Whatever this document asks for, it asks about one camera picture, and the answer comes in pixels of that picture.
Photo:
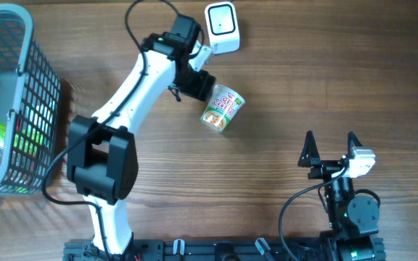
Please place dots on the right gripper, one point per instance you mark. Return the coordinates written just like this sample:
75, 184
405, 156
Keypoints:
310, 157

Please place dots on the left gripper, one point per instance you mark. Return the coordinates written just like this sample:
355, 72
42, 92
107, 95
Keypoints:
204, 90

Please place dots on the cup noodles container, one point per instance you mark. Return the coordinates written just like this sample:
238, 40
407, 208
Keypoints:
222, 107

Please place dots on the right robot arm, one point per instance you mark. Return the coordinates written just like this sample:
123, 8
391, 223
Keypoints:
353, 214

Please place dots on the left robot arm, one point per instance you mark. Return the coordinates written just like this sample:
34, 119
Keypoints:
104, 167

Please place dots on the white barcode scanner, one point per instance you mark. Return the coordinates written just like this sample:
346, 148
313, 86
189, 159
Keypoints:
223, 28

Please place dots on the grey plastic shopping basket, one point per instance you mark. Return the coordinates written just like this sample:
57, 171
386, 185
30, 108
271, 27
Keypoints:
30, 98

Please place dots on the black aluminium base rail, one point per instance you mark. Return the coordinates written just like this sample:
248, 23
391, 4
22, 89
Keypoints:
223, 250

